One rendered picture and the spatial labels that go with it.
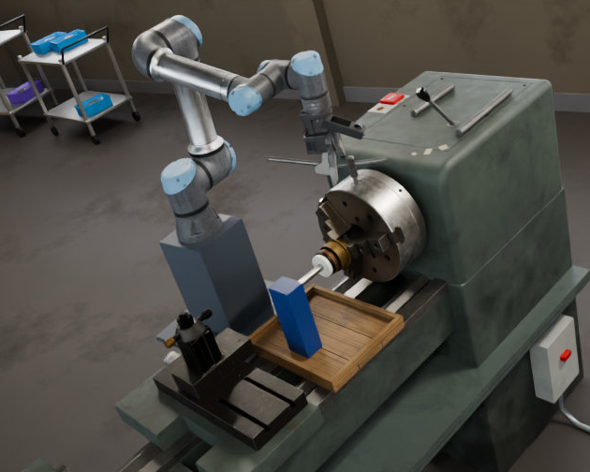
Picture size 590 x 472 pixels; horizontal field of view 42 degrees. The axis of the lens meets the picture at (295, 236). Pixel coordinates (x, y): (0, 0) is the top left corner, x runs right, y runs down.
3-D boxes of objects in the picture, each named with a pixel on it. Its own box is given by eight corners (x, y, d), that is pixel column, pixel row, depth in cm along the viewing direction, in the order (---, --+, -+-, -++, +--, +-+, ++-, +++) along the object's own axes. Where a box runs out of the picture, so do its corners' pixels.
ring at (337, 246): (330, 229, 221) (308, 247, 216) (353, 237, 214) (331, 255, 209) (337, 257, 225) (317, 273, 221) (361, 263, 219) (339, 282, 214)
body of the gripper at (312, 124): (313, 144, 216) (302, 105, 210) (342, 140, 214) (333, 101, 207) (307, 157, 210) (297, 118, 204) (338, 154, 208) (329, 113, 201)
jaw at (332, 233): (353, 228, 226) (326, 198, 228) (360, 220, 222) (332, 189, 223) (328, 247, 221) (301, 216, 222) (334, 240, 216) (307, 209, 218)
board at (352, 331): (316, 293, 242) (313, 283, 240) (405, 326, 217) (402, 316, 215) (247, 350, 227) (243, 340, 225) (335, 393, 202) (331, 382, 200)
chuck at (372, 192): (347, 251, 246) (327, 166, 229) (427, 278, 224) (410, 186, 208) (330, 266, 241) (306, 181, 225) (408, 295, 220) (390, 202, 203)
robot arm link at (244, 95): (109, 42, 212) (248, 88, 190) (137, 26, 219) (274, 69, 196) (117, 79, 220) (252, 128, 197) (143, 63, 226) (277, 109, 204)
